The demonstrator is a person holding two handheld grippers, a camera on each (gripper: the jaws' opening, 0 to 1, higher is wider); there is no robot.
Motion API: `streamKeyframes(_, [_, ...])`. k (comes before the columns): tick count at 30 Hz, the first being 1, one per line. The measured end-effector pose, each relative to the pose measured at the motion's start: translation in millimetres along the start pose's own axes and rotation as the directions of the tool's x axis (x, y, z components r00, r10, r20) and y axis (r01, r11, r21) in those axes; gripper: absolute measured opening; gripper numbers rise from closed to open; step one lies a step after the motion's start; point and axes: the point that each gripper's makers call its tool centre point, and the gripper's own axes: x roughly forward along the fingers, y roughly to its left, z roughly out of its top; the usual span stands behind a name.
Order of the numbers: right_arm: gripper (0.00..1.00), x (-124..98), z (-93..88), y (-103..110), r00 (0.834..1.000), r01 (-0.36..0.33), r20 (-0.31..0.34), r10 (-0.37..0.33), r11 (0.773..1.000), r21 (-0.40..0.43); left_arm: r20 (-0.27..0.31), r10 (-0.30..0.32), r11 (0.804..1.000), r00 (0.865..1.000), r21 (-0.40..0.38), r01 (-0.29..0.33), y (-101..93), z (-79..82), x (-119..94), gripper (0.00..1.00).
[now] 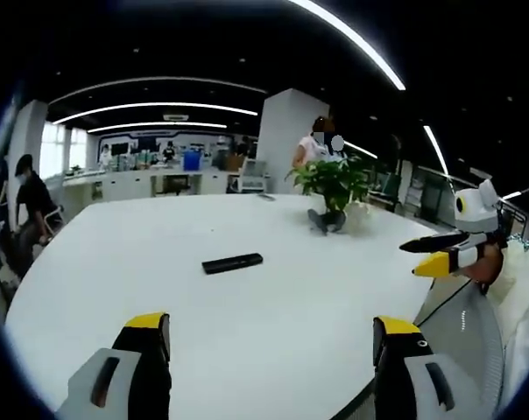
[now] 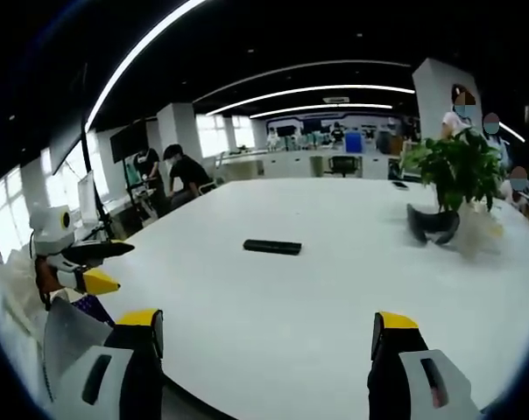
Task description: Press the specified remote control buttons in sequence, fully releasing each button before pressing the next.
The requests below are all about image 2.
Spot white monitor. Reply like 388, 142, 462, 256
76, 170, 97, 227

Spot grey mesh office chair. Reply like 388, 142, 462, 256
40, 297, 116, 403

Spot black stand pole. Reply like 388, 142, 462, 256
80, 65, 116, 242

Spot white counter cabinets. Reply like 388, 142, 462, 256
215, 148, 401, 180

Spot blue wall display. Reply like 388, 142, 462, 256
264, 111, 419, 141

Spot curved ceiling light strip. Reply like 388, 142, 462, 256
205, 85, 417, 117

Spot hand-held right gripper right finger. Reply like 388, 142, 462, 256
367, 311, 483, 420

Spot person's left hand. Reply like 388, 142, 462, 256
34, 255, 63, 293

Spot long ceiling light strip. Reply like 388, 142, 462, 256
84, 0, 208, 132

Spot purple dotted cloth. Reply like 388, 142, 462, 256
70, 293, 116, 328

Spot short ceiling light strip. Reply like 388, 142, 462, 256
249, 103, 392, 119

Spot green potted plant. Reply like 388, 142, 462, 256
405, 126, 509, 246

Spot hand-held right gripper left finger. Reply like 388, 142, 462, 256
49, 308, 165, 420

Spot dark hanging screen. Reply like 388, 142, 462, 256
49, 117, 88, 174

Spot black remote control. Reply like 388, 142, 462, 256
242, 238, 303, 257

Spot black office chair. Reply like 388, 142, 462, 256
328, 156, 362, 179

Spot black wall screen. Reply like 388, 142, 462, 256
109, 120, 150, 161

